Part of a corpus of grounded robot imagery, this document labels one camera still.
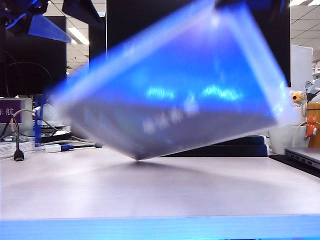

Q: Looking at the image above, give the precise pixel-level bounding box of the white toy figure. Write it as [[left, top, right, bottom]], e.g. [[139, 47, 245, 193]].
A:
[[303, 79, 320, 103]]

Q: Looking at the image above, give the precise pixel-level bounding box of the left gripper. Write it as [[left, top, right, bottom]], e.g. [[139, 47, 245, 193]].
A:
[[0, 0, 105, 44]]

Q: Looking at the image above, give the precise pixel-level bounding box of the white partition board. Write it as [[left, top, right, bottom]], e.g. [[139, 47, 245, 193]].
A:
[[291, 44, 314, 101]]

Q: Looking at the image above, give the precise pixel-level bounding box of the white paper stack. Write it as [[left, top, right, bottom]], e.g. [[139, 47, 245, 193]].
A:
[[0, 141, 36, 159]]

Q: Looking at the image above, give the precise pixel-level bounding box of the purple desk name sign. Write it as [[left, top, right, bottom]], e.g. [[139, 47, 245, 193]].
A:
[[0, 97, 33, 137]]

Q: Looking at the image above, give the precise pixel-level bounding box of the orange cat cable holder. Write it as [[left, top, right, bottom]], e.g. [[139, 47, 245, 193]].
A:
[[304, 115, 318, 138]]

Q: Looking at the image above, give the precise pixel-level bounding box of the silver laptop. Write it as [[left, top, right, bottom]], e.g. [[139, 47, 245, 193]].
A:
[[284, 146, 320, 171]]

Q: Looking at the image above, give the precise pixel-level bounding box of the black computer monitor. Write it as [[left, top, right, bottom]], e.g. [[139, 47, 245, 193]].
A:
[[89, 0, 292, 88]]

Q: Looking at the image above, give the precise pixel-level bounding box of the white adapter plug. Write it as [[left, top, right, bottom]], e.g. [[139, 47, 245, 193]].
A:
[[44, 143, 76, 154]]

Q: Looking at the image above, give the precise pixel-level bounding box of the black flat item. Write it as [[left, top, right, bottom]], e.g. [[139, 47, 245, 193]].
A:
[[40, 131, 73, 144]]

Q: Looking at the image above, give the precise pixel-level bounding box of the black HDMI cable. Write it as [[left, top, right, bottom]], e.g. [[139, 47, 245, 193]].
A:
[[8, 116, 26, 162]]

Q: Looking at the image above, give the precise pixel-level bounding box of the white charging cable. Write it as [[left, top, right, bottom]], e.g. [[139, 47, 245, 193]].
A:
[[291, 121, 310, 149]]

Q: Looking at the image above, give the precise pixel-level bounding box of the light grey cable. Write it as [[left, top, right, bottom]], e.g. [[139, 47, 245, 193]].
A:
[[12, 108, 66, 133]]

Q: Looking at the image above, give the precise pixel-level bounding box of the sunflower plush toy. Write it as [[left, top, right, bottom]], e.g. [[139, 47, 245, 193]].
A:
[[289, 90, 308, 108]]

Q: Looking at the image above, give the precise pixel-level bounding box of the yellow tin box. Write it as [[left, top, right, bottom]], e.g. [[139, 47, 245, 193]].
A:
[[306, 101, 320, 148]]

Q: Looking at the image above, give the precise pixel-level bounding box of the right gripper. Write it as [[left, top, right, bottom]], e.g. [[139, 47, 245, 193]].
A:
[[214, 0, 285, 12]]

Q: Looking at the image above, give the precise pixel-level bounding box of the white ceramic mug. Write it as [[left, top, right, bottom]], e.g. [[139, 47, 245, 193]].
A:
[[267, 123, 311, 155]]

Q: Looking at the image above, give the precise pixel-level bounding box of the black side monitor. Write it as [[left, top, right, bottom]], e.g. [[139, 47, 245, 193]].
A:
[[0, 14, 68, 97]]

